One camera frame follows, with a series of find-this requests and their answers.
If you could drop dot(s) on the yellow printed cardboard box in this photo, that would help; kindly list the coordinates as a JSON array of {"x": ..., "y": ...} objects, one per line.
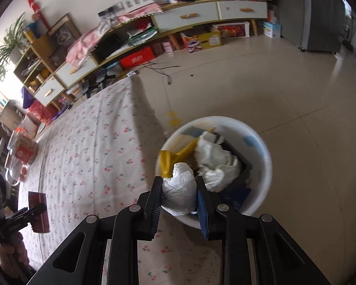
[{"x": 209, "y": 40}]

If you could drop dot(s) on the white plastic bag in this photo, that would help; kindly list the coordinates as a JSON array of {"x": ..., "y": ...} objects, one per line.
[{"x": 179, "y": 190}]

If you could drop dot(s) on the white plastic bin blue patches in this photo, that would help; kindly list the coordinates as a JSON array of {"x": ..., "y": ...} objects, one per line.
[{"x": 255, "y": 154}]

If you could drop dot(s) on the wooden shelf unit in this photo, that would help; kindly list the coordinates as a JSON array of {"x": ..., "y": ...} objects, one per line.
[{"x": 49, "y": 90}]

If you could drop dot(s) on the person's left hand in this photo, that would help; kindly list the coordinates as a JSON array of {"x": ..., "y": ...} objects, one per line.
[{"x": 14, "y": 252}]

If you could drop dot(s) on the white tissue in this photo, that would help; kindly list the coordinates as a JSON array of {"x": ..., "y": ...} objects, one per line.
[{"x": 216, "y": 160}]

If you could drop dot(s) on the framed picture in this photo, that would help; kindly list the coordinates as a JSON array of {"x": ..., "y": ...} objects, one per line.
[{"x": 62, "y": 37}]

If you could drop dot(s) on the grey refrigerator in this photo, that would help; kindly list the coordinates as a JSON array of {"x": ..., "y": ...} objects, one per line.
[{"x": 320, "y": 14}]

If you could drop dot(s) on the red soda can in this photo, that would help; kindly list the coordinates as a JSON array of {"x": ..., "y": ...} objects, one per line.
[{"x": 41, "y": 224}]

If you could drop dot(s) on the power strip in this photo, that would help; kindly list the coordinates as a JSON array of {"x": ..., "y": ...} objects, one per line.
[{"x": 106, "y": 12}]

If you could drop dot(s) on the small orange fruit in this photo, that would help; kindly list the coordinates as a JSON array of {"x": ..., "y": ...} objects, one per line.
[{"x": 23, "y": 174}]

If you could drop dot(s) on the red gift box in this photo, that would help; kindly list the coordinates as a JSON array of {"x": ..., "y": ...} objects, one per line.
[{"x": 136, "y": 58}]

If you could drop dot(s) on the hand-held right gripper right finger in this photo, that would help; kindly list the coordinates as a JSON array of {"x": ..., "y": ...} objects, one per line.
[{"x": 202, "y": 213}]

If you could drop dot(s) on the white round device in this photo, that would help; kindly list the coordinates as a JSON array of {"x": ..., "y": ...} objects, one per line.
[{"x": 132, "y": 73}]

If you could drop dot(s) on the pink perforated box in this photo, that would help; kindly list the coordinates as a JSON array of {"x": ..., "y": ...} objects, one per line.
[{"x": 167, "y": 47}]

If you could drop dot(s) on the yellow snack wrapper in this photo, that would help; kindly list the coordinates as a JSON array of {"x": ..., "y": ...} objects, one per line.
[{"x": 166, "y": 163}]

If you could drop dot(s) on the folded green red items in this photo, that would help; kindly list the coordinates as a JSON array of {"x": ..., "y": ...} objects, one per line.
[{"x": 142, "y": 34}]

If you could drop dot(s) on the small blue white box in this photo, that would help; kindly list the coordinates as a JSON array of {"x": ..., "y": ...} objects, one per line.
[{"x": 271, "y": 29}]

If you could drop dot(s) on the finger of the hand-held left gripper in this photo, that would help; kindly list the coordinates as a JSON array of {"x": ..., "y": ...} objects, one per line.
[{"x": 29, "y": 210}]

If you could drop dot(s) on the pink cloth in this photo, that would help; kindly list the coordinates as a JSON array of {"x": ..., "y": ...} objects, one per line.
[{"x": 83, "y": 43}]

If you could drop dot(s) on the person's left forearm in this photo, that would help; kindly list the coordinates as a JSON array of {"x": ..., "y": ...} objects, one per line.
[{"x": 6, "y": 279}]

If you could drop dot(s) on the red hanging chili decoration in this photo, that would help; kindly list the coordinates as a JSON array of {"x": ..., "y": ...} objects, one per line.
[{"x": 32, "y": 3}]

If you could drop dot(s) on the purple cloth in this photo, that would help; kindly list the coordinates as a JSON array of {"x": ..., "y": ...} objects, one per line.
[{"x": 28, "y": 99}]

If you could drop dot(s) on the potted spider plant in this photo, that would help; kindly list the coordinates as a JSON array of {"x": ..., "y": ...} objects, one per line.
[{"x": 9, "y": 41}]

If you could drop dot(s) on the red white picture box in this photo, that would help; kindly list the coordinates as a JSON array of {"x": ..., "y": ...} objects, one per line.
[{"x": 234, "y": 29}]

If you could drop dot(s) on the red bag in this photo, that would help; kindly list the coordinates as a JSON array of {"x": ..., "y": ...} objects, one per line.
[{"x": 43, "y": 112}]

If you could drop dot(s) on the white router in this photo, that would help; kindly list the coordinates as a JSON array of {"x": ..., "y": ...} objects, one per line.
[{"x": 136, "y": 1}]

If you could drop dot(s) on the glass pitcher cork lid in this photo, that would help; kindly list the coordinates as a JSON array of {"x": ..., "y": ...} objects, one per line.
[{"x": 13, "y": 170}]

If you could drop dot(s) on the wooden cabinet white drawers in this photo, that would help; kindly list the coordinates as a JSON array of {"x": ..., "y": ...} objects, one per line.
[{"x": 184, "y": 16}]

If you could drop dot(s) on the glass jar red label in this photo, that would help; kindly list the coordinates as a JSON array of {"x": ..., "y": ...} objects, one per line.
[{"x": 23, "y": 153}]

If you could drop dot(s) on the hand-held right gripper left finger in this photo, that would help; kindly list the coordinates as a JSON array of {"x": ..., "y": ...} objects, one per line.
[{"x": 154, "y": 213}]

